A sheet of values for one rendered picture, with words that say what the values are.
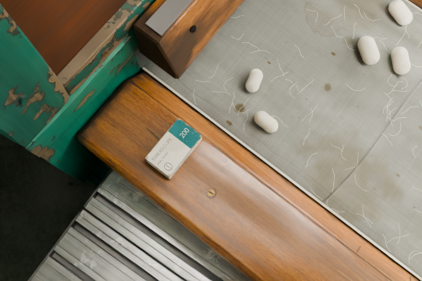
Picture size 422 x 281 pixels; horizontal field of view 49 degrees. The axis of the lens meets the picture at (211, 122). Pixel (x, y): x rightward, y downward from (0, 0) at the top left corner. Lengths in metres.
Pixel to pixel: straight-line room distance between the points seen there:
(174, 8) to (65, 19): 0.13
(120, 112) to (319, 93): 0.25
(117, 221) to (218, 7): 0.30
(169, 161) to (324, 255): 0.20
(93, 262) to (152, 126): 0.20
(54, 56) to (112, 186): 0.25
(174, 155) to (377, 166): 0.25
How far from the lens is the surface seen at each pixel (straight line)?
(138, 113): 0.55
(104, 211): 0.64
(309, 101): 0.60
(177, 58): 0.51
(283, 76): 0.61
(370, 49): 0.63
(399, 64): 0.64
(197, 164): 0.54
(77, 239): 0.64
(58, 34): 0.42
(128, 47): 0.52
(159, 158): 0.52
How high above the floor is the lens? 1.30
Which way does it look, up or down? 75 degrees down
